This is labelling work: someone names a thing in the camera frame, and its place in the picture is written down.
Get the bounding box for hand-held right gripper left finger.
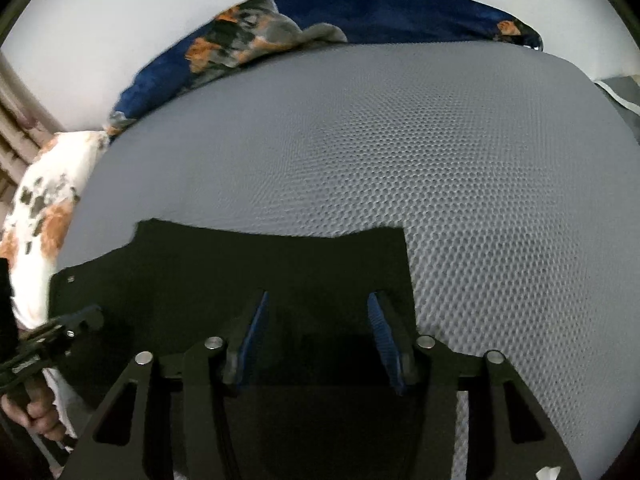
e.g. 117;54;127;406
62;290;271;480

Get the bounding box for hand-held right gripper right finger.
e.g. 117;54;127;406
366;291;582;480

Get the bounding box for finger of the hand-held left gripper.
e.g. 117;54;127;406
20;304;106;356

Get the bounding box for black pants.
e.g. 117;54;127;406
47;219;420;480

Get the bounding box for person's left hand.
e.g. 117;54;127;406
0;379;67;443

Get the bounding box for white floral pillow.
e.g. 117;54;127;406
0;130;111;451

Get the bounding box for grey mesh mattress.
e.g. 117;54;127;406
52;42;640;480

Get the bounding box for beige patterned curtain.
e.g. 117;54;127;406
0;52;67;221

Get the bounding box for navy floral blanket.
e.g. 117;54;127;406
105;0;544;142

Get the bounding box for grey cloth with white trim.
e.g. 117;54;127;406
594;76;640;117

